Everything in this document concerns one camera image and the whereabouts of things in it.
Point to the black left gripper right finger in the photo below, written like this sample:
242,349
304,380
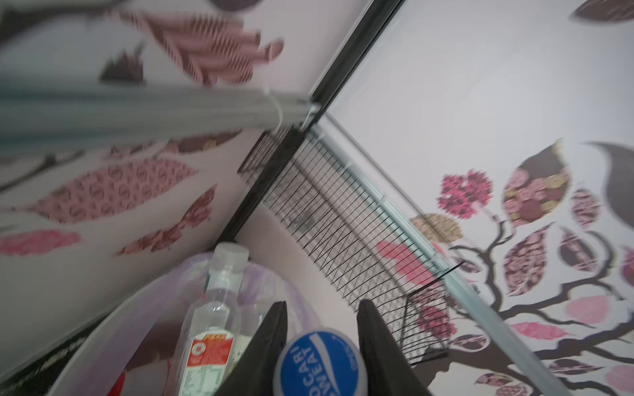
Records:
389,373

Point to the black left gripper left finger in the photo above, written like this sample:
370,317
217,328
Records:
253,374

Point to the clear bottle green red label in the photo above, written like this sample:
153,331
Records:
205,349

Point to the clear bottle blue label back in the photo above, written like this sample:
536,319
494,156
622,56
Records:
320,362

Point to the cream bin with pink liner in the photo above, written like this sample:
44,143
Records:
148,324

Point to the black wire mesh basket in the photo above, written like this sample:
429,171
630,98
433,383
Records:
318,217

